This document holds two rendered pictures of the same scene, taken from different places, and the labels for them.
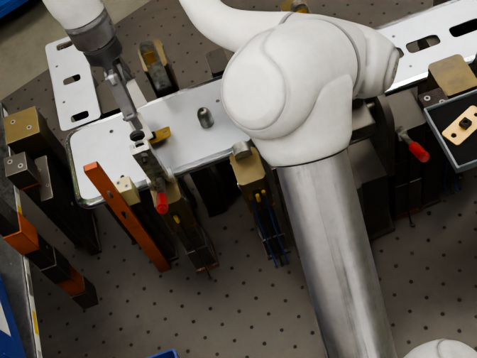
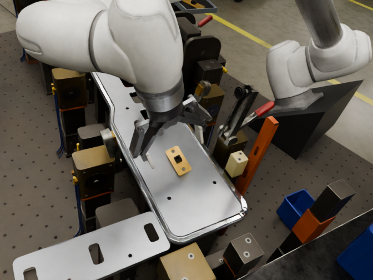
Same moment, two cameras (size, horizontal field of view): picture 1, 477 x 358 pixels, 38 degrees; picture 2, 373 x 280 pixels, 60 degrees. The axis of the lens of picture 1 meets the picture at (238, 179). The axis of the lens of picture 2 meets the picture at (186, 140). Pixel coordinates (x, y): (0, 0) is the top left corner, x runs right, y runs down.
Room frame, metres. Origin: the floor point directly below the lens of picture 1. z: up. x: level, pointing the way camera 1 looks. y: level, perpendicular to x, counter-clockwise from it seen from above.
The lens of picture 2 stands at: (1.30, 0.58, 1.63)
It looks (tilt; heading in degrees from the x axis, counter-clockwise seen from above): 44 degrees down; 231
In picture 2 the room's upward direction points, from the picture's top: 13 degrees clockwise
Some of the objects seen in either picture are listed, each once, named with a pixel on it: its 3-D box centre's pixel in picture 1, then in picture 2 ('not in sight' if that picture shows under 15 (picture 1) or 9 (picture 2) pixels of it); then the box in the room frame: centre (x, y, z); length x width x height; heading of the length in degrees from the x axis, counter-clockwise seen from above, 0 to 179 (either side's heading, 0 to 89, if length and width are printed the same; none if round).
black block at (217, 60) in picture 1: (228, 93); (89, 166); (1.13, -0.06, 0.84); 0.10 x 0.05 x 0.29; 178
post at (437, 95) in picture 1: (430, 153); not in sight; (0.72, -0.41, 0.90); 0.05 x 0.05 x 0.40; 88
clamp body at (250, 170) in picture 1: (264, 214); (202, 133); (0.74, -0.03, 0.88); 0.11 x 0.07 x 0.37; 178
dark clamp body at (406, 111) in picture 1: (404, 165); not in sight; (0.72, -0.35, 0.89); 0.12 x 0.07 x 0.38; 178
